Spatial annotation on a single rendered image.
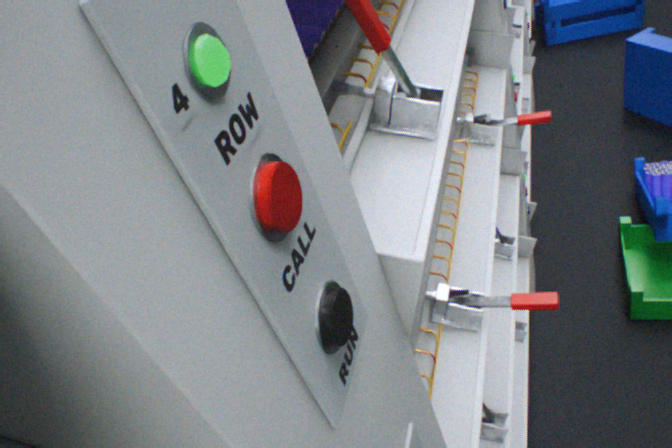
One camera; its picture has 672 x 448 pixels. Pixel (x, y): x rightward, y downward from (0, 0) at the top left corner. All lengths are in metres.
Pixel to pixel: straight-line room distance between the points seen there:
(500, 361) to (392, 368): 0.47
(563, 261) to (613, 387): 0.31
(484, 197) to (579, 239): 0.73
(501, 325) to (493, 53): 0.37
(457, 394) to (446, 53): 0.26
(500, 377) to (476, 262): 0.19
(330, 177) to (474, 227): 0.40
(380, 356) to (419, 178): 0.14
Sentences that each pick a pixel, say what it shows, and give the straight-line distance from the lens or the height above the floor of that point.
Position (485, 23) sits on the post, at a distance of 0.80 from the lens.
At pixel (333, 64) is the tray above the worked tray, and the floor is 0.77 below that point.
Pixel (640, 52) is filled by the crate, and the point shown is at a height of 0.18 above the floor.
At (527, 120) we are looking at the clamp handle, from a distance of 0.65.
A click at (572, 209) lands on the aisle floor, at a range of 1.37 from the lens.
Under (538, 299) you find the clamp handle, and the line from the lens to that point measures 0.45.
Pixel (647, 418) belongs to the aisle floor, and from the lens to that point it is 1.05.
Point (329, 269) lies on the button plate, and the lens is 0.15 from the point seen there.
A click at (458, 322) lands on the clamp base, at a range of 0.47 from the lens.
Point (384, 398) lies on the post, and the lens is 0.21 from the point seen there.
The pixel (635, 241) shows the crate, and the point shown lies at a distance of 1.28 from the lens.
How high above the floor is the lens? 0.91
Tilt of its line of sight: 38 degrees down
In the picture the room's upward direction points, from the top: 22 degrees counter-clockwise
